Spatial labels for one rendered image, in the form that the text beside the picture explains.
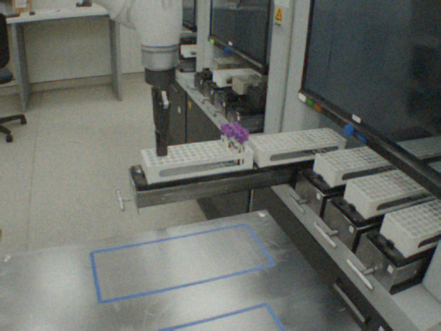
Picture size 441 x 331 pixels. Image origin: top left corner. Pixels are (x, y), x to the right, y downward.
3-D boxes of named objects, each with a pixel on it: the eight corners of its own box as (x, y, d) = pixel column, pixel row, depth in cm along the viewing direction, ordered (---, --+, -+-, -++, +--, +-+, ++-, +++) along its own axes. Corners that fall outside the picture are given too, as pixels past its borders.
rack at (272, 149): (326, 144, 132) (329, 128, 129) (344, 158, 124) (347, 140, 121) (245, 155, 122) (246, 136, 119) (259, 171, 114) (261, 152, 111)
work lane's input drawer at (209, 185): (328, 159, 138) (332, 134, 134) (351, 177, 127) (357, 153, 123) (114, 190, 114) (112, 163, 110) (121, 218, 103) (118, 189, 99)
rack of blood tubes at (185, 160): (239, 156, 122) (240, 137, 119) (252, 171, 114) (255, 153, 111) (141, 170, 112) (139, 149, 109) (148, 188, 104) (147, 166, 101)
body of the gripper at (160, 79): (179, 70, 93) (179, 107, 97) (170, 61, 100) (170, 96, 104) (147, 71, 90) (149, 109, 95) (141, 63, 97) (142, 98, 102)
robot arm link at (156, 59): (173, 39, 97) (173, 61, 100) (137, 40, 95) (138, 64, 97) (183, 46, 90) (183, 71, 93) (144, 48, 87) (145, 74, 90)
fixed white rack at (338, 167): (387, 159, 124) (391, 142, 121) (407, 175, 116) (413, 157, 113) (311, 173, 115) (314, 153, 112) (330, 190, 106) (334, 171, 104)
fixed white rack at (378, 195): (419, 184, 112) (425, 165, 109) (442, 201, 104) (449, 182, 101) (341, 201, 102) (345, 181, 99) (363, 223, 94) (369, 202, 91)
